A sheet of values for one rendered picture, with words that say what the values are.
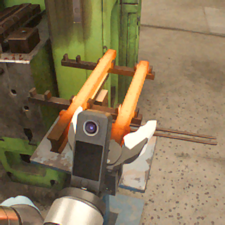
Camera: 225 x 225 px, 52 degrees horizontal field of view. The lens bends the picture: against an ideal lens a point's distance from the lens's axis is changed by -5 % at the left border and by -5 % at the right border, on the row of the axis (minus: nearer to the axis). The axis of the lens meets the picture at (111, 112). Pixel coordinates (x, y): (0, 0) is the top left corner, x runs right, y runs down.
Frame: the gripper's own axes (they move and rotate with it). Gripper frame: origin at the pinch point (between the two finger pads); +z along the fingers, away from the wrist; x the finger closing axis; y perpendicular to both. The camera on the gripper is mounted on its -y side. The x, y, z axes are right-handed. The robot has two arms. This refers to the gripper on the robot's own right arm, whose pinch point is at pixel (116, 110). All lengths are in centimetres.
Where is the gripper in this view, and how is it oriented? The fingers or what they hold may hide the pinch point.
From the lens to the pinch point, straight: 46.1
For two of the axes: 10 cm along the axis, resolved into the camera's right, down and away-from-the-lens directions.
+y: 0.0, 7.6, 6.5
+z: 2.8, -6.3, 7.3
